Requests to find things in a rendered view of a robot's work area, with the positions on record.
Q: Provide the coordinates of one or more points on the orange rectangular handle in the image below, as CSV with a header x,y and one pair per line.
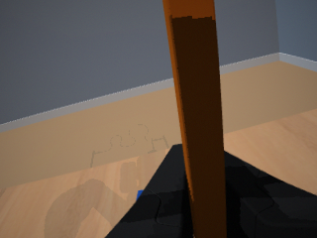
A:
x,y
194,57

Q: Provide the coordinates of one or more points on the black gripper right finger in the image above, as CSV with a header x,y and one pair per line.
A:
x,y
262,206

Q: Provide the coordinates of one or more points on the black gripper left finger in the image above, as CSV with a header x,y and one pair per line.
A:
x,y
163,209

